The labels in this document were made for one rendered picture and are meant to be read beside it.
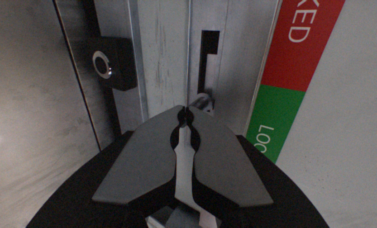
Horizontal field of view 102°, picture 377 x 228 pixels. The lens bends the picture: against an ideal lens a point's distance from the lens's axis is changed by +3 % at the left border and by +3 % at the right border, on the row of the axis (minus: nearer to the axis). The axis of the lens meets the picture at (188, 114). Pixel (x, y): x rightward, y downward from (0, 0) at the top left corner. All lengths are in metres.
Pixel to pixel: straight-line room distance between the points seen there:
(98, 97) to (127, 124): 0.06
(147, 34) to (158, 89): 0.07
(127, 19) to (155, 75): 0.07
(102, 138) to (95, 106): 0.06
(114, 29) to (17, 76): 0.11
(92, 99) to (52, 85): 0.05
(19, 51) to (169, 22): 0.16
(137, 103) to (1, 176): 0.16
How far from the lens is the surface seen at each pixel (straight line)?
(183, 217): 0.34
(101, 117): 0.29
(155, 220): 0.36
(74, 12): 0.26
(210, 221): 0.24
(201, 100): 0.16
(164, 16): 0.19
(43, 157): 0.28
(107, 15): 0.23
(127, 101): 0.25
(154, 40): 0.20
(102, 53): 0.21
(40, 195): 0.31
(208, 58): 0.17
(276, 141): 0.18
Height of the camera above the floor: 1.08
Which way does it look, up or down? 25 degrees down
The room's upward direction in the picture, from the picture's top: 107 degrees clockwise
